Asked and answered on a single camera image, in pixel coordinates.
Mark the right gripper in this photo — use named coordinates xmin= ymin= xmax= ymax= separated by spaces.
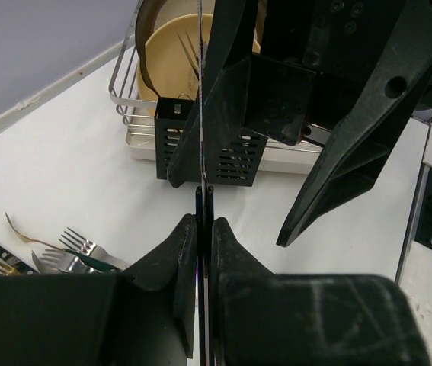
xmin=253 ymin=1 xmax=432 ymax=246

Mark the wire dish rack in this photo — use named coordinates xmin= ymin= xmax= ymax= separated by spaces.
xmin=108 ymin=0 xmax=338 ymax=153

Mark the pink handled knife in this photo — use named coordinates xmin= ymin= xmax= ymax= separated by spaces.
xmin=177 ymin=32 xmax=200 ymax=80

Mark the silver fork black handle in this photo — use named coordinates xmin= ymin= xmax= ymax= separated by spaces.
xmin=0 ymin=246 xmax=35 ymax=275

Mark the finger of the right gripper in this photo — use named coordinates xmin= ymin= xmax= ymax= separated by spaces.
xmin=167 ymin=1 xmax=302 ymax=188

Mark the gold utensil green handle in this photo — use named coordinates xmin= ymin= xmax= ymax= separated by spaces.
xmin=5 ymin=212 xmax=62 ymax=251

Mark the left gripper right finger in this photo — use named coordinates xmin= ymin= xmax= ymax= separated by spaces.
xmin=210 ymin=218 xmax=430 ymax=365

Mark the all silver fork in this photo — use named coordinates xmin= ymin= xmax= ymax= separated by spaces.
xmin=59 ymin=227 xmax=130 ymax=270

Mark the brown rimmed beige plate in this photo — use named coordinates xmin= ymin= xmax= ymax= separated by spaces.
xmin=136 ymin=1 xmax=200 ymax=101

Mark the black utensil caddy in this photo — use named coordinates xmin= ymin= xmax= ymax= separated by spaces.
xmin=154 ymin=96 xmax=269 ymax=188

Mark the yellow plate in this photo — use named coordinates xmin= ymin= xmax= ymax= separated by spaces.
xmin=136 ymin=12 xmax=262 ymax=119

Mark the grey marbled handle knife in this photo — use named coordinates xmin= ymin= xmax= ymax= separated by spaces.
xmin=196 ymin=0 xmax=216 ymax=366

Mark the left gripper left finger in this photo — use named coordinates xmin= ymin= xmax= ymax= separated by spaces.
xmin=0 ymin=214 xmax=197 ymax=365

